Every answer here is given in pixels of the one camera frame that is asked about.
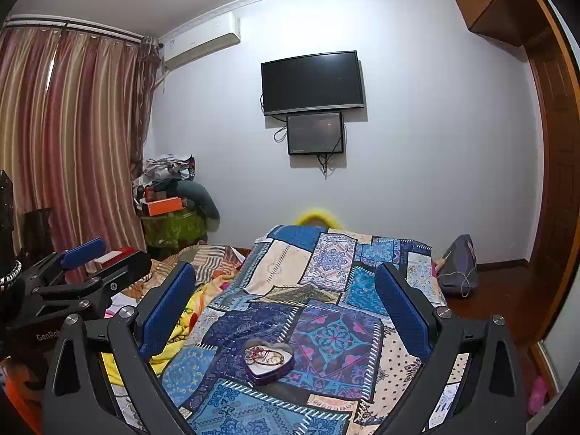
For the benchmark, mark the pile of clothes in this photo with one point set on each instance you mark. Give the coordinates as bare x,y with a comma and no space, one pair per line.
165,170

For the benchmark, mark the white air conditioner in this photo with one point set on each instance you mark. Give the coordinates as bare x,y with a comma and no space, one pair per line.
201,40

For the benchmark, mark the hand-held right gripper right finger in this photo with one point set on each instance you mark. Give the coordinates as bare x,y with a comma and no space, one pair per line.
403,312

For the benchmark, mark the striped orange white cloth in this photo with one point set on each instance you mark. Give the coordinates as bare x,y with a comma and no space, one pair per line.
213,258

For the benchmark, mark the heart-shaped tin box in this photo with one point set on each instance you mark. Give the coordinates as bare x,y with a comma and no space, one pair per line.
267,374

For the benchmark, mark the black wall television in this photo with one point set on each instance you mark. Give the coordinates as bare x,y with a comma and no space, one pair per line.
312,82

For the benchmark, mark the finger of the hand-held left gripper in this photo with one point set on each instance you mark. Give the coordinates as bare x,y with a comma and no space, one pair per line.
84,251
122,276

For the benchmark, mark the white and red box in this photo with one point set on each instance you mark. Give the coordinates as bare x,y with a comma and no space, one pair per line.
113,254

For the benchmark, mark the green patterned cloth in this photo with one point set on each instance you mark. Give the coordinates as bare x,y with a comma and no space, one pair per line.
172,229

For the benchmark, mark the curtain rod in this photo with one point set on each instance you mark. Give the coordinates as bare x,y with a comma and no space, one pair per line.
81,27

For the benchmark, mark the pink slipper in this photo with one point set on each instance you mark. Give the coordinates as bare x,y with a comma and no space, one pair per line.
538,394

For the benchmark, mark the patchwork printed blanket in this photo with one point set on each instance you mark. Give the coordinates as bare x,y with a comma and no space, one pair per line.
317,317

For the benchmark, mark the orange box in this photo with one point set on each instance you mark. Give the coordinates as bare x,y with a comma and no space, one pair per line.
163,206

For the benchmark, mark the white printed cloth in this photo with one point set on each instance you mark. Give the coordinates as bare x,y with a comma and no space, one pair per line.
446,401

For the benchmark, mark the striped brown curtain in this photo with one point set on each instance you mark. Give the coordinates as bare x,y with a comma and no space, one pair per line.
77,136

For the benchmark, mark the wooden door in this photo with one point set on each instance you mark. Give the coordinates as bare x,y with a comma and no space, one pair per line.
557,167

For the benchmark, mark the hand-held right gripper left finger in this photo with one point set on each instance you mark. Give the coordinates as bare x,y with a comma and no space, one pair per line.
167,312

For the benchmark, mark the yellow cartoon blanket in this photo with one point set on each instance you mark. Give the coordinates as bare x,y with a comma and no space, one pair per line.
199,301

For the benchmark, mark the small black monitor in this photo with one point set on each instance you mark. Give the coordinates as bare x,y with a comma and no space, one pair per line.
315,133

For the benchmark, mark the grey pillow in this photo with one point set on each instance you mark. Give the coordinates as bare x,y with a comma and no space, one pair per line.
201,197

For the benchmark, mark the frosted glass wardrobe door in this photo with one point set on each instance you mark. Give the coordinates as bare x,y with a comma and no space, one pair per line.
559,349

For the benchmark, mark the purple bag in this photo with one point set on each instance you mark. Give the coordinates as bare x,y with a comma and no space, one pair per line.
457,267

